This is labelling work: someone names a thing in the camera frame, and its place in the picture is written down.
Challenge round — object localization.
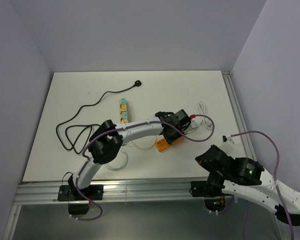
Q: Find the black power cord with plug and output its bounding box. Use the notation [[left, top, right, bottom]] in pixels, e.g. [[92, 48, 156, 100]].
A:
[[55, 79, 144, 155]]

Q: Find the aluminium right side rail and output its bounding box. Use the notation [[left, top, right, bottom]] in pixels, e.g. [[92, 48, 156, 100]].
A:
[[221, 71, 257, 161]]

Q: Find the white power cord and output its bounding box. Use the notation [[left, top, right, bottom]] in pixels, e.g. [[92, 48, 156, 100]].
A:
[[196, 101, 215, 131]]

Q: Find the aluminium rail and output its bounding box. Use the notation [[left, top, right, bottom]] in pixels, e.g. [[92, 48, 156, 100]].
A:
[[13, 177, 275, 206], [221, 71, 257, 161]]

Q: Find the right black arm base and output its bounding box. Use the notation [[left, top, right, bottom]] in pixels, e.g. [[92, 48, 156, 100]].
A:
[[189, 172, 226, 213]]

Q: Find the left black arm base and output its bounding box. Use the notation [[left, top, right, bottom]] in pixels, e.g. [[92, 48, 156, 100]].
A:
[[57, 174, 104, 218]]

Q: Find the beige red power strip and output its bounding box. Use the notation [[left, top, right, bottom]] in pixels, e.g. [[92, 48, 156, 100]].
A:
[[119, 98, 131, 124]]

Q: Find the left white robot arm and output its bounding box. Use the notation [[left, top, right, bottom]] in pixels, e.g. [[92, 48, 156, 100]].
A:
[[68, 109, 192, 200]]

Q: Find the orange-yellow charger with cable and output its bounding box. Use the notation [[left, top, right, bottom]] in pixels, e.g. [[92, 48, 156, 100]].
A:
[[120, 118, 128, 124]]

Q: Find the aluminium front rail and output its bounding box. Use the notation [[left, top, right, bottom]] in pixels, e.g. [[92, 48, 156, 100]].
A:
[[13, 177, 275, 206]]

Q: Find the orange power strip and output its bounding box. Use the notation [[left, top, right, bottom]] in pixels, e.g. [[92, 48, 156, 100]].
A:
[[154, 136, 185, 153]]

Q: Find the yellow two-tone charger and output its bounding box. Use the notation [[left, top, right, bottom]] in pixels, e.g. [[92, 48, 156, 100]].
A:
[[120, 104, 128, 112]]

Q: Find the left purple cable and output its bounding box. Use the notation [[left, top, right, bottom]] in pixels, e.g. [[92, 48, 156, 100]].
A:
[[74, 113, 215, 221]]

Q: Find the light teal charger with cable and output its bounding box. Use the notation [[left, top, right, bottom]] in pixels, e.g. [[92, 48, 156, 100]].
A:
[[121, 111, 129, 119]]

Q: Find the yellow charging cable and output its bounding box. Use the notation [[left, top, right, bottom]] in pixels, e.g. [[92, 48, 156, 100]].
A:
[[131, 139, 157, 151]]

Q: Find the teal two-tone charger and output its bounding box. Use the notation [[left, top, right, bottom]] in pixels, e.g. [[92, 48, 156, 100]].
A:
[[120, 98, 127, 105]]

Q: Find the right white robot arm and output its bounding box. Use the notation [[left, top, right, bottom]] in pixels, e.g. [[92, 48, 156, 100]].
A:
[[191, 145, 300, 227]]

